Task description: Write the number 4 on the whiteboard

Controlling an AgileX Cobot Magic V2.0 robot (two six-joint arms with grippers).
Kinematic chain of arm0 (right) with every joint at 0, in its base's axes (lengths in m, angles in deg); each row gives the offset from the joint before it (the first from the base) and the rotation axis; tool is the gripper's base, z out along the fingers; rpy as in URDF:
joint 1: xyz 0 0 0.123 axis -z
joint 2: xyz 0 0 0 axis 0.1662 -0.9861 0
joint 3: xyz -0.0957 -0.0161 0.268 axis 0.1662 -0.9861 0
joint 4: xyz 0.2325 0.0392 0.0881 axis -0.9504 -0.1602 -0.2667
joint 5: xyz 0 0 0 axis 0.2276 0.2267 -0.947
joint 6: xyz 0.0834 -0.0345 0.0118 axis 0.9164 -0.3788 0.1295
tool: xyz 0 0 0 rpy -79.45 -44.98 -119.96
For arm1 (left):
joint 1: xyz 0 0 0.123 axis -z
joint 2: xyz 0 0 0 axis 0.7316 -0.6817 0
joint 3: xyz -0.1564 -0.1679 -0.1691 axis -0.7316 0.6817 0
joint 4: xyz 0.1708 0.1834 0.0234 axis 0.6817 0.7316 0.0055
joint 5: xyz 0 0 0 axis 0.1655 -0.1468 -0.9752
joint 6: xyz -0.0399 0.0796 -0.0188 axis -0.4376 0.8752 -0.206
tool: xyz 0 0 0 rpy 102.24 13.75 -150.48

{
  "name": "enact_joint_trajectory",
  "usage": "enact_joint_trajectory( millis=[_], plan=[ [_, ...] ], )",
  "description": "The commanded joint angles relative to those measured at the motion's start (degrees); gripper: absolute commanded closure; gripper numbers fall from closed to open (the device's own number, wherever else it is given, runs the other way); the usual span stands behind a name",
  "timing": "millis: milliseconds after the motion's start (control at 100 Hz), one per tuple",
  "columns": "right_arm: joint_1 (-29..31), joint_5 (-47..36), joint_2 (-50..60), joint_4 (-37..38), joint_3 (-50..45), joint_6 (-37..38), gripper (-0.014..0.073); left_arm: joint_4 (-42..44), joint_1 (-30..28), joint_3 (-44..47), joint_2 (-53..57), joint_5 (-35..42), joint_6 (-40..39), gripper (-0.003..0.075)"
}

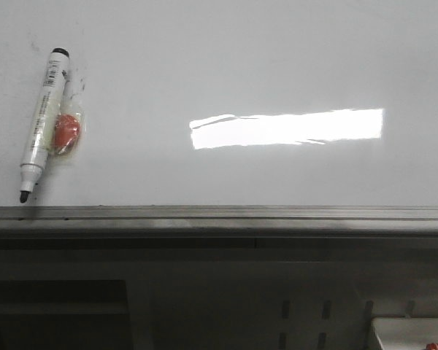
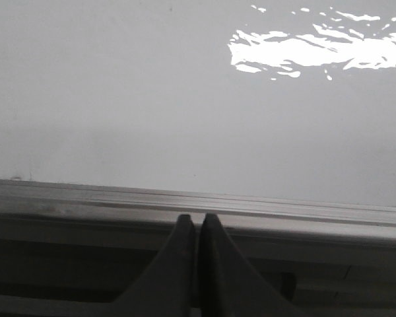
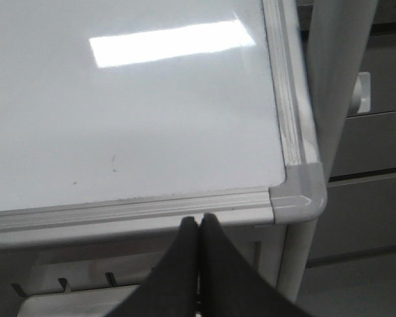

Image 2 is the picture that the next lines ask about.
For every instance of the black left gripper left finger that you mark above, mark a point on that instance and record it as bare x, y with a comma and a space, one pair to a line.
164, 288

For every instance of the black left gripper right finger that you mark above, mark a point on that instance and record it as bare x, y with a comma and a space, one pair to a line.
231, 286

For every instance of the white whiteboard with aluminium frame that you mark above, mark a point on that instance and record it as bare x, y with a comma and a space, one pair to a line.
280, 116

